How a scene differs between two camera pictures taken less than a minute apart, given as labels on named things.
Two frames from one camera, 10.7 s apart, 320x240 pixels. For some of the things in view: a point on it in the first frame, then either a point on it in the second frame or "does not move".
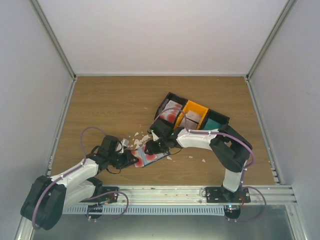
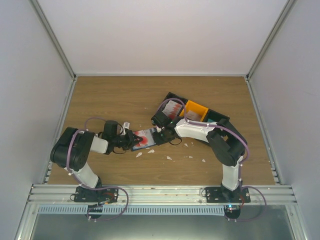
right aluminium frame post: [288, 6] does not move
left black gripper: [127, 162] → [131, 142]
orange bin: [194, 115] does not move
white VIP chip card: [193, 118] does not move
